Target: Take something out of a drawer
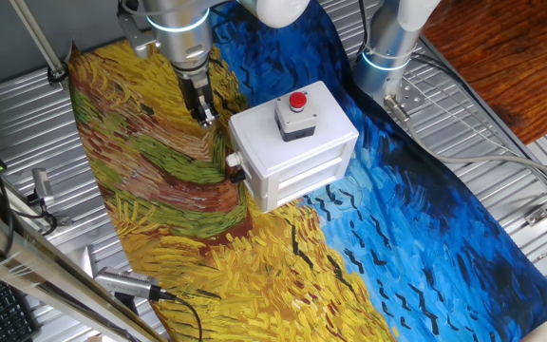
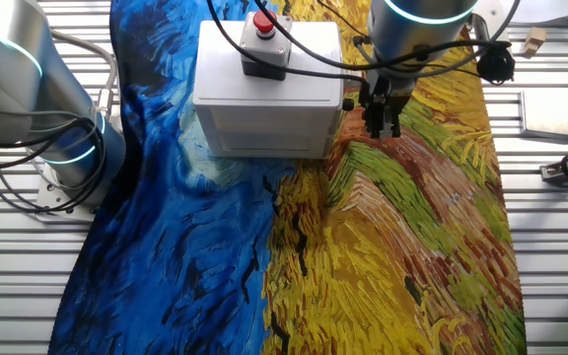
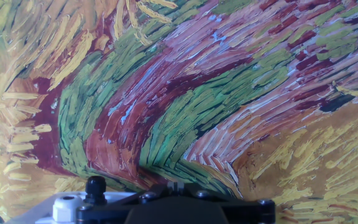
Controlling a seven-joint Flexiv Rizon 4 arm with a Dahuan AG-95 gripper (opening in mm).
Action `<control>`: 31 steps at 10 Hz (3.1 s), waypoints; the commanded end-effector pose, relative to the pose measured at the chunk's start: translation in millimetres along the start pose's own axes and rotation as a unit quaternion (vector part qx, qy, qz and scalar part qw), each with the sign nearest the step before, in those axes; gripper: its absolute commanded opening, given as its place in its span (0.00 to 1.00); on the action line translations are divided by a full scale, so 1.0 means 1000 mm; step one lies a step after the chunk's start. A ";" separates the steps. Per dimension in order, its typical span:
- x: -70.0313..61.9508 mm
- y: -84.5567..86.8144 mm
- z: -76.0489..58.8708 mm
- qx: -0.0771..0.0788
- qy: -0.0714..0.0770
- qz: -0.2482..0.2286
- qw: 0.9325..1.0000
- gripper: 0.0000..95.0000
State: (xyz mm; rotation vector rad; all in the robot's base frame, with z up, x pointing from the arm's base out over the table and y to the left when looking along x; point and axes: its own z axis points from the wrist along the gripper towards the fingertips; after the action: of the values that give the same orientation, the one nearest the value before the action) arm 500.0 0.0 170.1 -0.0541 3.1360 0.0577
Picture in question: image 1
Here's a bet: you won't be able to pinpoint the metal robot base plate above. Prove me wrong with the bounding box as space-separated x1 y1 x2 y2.
382 78 426 115

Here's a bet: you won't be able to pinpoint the grey robot hose cable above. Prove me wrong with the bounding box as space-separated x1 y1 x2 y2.
383 93 547 191

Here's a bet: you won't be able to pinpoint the silver metal plate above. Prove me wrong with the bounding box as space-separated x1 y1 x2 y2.
80 244 100 279

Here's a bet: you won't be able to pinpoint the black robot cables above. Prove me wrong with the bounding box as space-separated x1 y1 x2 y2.
354 0 372 58

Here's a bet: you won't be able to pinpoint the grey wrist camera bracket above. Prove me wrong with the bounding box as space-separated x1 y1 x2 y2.
117 0 160 61

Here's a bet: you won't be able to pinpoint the ribbed grey camera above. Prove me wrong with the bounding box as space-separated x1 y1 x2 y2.
93 265 163 301

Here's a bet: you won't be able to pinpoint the thin metal pole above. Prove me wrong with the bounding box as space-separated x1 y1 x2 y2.
9 0 68 86

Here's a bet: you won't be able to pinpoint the aluminium frame bar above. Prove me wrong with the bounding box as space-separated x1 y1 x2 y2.
0 197 168 342

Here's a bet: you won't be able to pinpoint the brown wooden desk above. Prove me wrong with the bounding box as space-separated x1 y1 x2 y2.
420 0 547 146

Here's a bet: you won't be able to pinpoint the white plastic box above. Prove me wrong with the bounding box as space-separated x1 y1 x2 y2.
225 123 346 191

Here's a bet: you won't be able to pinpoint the grey emergency stop button box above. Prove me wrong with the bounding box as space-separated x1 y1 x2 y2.
273 90 318 143

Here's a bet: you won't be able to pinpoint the white drawer cabinet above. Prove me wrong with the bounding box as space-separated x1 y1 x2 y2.
227 80 360 214

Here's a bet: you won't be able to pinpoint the metal corner bracket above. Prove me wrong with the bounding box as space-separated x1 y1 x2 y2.
523 207 547 227

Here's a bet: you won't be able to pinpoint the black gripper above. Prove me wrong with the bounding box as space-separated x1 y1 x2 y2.
173 60 221 128

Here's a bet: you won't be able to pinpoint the black camera cable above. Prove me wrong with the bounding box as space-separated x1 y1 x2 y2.
14 192 59 238
159 290 204 342

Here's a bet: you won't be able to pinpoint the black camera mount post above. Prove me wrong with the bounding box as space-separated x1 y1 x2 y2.
114 292 141 317

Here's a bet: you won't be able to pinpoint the painted wheat field cloth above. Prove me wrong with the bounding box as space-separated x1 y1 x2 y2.
66 0 547 342

